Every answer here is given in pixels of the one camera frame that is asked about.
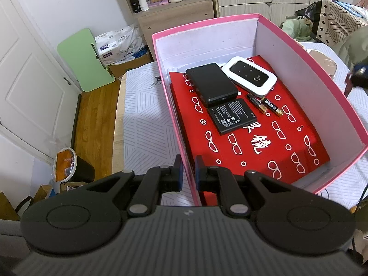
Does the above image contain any wooden shelf unit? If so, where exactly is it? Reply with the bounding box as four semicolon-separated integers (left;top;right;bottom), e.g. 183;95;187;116
116;0;215;61

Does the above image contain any white plastic tissue pack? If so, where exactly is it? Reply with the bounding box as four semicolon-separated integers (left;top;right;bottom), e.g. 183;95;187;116
95;24;147;65

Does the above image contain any patterned tote bag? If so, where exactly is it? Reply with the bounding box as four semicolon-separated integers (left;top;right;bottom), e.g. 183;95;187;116
295;0;368;45

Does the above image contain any black gold cylindrical battery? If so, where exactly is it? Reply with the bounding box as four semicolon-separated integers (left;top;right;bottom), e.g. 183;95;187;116
261;97;284;117
248;93;266;114

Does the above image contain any olive green duvet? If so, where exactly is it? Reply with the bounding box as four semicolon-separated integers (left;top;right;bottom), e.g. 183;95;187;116
338;26;368;66

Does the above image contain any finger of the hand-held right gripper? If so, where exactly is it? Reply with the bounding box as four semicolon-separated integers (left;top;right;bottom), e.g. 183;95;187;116
344;62;368;98

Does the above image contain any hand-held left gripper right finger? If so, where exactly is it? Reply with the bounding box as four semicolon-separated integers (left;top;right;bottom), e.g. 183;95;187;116
195;155;291;217

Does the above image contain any open cardboard box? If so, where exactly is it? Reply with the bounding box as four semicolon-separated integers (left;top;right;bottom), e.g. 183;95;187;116
108;53;153;79

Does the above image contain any light green cloth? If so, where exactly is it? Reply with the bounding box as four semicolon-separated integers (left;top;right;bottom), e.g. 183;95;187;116
283;16;317;42

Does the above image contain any white black portable router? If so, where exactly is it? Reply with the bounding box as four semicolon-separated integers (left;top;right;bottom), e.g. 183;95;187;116
221;56;278;98

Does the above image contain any black trash bin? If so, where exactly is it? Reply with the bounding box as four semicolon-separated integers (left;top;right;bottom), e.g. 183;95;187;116
55;147;95;183

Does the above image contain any light green folding table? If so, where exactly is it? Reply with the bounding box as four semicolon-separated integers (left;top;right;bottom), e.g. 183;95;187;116
57;28;115;92

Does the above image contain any black rectangular power bank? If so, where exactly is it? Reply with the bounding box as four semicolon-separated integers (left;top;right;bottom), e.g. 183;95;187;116
185;62;240;107

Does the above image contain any brown cardboard box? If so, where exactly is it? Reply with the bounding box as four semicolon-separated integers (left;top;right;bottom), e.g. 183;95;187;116
0;184;61;222

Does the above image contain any black cable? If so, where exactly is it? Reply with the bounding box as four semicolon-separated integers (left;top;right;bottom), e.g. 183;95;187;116
325;184;368;207

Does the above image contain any red cloth with glasses print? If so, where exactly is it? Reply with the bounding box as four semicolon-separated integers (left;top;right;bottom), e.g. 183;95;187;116
168;55;331;184

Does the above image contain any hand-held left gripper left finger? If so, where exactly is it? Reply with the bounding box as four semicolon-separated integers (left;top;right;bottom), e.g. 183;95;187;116
86;154;184;217

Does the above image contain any black phone battery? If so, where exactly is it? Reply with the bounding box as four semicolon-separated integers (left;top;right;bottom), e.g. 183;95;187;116
207;98;257;135

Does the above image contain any pink cardboard box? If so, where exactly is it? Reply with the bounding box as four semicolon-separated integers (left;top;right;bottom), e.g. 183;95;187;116
151;13;368;207

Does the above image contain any white door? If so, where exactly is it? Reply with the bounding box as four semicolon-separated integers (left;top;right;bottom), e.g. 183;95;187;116
0;0;81;161

